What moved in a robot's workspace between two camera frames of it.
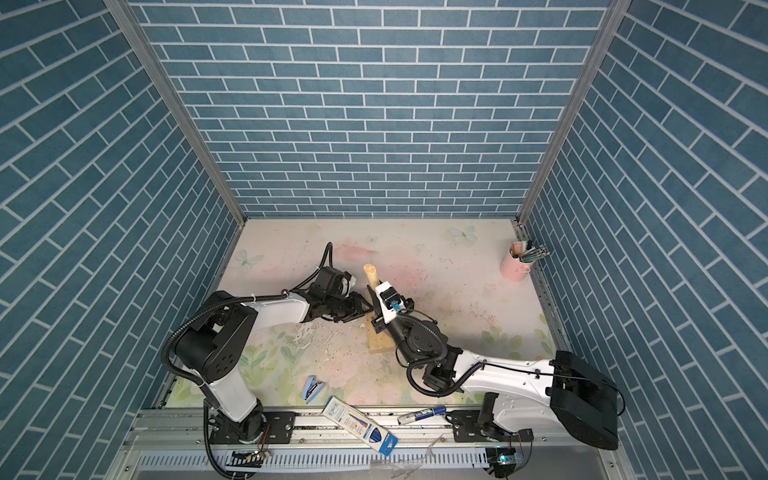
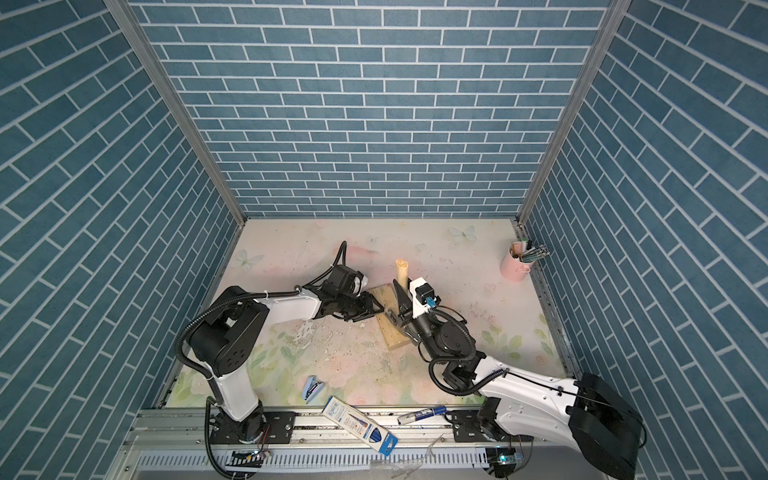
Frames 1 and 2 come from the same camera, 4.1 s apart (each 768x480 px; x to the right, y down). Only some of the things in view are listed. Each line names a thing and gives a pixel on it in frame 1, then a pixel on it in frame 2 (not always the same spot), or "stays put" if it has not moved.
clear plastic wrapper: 406,466 stays put
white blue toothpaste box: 375,436 stays put
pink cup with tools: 517,261 stays put
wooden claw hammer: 372,275 → 402,278
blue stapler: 311,388 stays put
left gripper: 355,305 stays put
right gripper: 380,312 → 406,303
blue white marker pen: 420,415 stays put
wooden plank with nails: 377,342 → 394,333
